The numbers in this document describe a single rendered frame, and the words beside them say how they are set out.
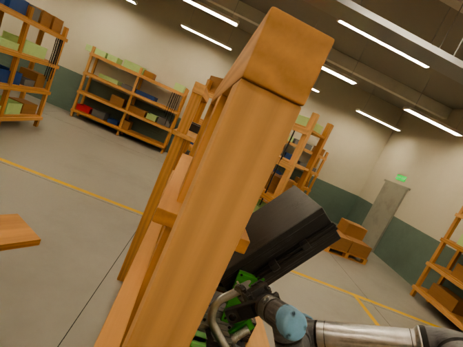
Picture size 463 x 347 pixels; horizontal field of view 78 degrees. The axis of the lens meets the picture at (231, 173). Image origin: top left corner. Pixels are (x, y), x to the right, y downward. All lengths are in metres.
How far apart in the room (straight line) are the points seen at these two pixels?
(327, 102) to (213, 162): 10.23
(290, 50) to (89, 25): 10.59
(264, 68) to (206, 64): 9.60
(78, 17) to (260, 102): 10.75
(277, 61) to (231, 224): 0.22
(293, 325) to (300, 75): 0.62
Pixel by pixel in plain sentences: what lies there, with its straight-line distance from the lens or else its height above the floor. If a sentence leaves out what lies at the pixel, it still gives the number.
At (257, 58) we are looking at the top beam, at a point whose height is 1.88.
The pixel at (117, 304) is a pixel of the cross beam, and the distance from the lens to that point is 0.83.
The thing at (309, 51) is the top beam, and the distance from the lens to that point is 0.40.
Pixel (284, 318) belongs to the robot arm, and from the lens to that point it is 0.82.
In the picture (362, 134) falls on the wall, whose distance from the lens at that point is 11.14.
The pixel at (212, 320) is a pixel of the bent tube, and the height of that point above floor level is 1.13.
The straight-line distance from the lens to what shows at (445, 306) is 7.28.
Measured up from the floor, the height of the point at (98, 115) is 0.35.
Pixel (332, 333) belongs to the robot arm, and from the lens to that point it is 0.98.
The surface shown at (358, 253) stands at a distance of 7.67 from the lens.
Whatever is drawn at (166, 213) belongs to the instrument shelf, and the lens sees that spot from 0.72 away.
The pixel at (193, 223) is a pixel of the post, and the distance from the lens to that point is 0.40.
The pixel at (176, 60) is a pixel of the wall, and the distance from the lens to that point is 10.06.
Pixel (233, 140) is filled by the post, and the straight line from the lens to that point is 0.38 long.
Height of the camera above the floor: 1.79
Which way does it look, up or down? 9 degrees down
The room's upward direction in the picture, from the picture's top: 24 degrees clockwise
